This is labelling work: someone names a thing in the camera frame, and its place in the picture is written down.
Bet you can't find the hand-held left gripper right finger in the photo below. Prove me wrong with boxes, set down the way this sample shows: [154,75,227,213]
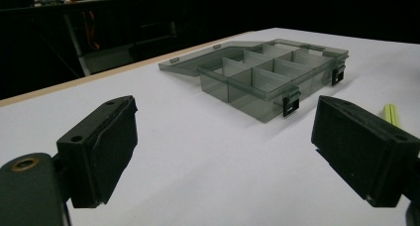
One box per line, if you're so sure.
[310,94,420,208]

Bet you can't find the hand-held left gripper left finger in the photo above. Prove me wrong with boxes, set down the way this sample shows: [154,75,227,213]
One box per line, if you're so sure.
[55,94,139,209]

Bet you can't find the clear grey compartment storage box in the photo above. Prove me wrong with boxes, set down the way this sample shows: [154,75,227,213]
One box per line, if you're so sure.
[157,38,350,124]

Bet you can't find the yellow-green plastic strip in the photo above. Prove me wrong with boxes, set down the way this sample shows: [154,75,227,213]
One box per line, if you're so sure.
[381,103,402,129]

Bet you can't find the white metal stand leg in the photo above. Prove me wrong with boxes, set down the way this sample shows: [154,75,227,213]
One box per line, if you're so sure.
[62,13,92,77]

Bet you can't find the dark workbench with clutter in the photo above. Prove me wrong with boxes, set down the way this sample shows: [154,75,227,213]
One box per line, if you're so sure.
[0,0,212,98]

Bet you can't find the orange cable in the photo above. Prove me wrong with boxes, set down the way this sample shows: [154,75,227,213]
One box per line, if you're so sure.
[81,10,101,52]

